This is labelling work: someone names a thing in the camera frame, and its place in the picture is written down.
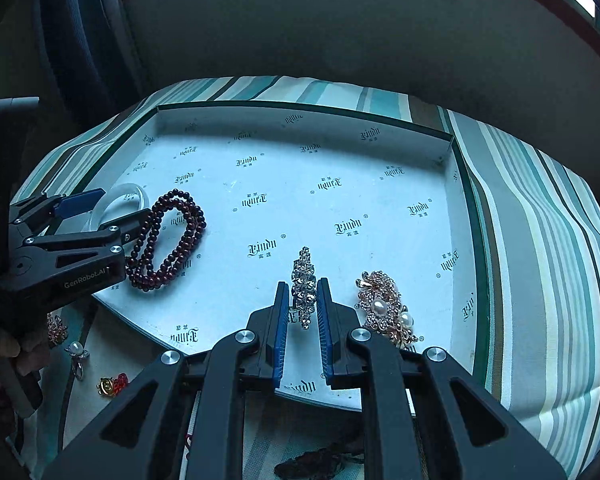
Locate person's left hand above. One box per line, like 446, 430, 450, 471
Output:
0, 326, 50, 376

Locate pearl rhinestone flower brooch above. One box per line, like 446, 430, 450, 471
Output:
355, 271, 418, 350

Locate dark blue curtain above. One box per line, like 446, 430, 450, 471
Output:
34, 0, 140, 130

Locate black gourd pendant cord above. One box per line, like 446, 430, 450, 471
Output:
273, 441, 366, 480

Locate small rose gold brooch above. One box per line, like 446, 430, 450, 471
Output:
46, 313, 68, 349

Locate dark red bead bracelet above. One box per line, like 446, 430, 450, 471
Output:
123, 187, 208, 294

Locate white jade bangle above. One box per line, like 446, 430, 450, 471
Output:
86, 183, 149, 231

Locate silver pearl ring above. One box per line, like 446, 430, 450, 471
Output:
63, 340, 92, 383

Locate red knot gold silver charms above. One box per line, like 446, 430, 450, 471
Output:
96, 373, 129, 399

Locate silver rhinestone brooch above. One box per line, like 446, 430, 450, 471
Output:
290, 246, 316, 330

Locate dark green shallow box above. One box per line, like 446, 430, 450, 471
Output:
66, 100, 492, 413

